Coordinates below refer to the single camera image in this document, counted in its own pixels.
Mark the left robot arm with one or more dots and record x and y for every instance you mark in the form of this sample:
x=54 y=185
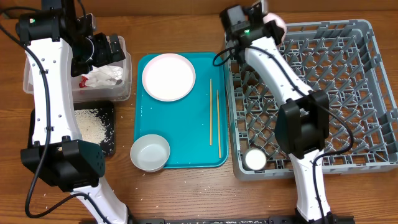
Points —
x=57 y=154

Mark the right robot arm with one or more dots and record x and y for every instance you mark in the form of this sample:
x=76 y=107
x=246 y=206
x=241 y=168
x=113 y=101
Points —
x=302 y=124

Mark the pink bowl with rice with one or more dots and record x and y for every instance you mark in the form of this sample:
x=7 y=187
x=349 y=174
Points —
x=276 y=27

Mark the black waste tray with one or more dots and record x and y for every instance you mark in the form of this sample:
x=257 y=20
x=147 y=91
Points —
x=108 y=150

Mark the red foil wrapper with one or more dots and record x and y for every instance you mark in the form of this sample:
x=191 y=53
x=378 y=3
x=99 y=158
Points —
x=82 y=83

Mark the teal serving tray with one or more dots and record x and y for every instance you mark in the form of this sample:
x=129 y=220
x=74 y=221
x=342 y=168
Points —
x=185 y=123

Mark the grey-white bowl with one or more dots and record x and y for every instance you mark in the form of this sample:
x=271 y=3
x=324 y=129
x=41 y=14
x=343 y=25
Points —
x=150 y=153

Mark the pink round plate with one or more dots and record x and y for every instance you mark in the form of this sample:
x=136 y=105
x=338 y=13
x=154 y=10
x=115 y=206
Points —
x=168 y=77

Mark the white cup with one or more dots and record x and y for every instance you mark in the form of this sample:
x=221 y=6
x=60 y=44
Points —
x=254 y=159

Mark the pile of rice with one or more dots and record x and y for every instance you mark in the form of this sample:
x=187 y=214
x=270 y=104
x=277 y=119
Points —
x=95 y=125

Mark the grey dishwasher rack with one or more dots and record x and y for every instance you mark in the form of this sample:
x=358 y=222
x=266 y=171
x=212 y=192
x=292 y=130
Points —
x=341 y=58

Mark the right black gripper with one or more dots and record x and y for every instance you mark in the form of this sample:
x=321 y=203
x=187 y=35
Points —
x=272 y=32

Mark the white napkin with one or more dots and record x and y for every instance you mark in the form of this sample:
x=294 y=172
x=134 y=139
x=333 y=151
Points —
x=104 y=76

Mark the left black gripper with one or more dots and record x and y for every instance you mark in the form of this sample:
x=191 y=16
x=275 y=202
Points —
x=105 y=55

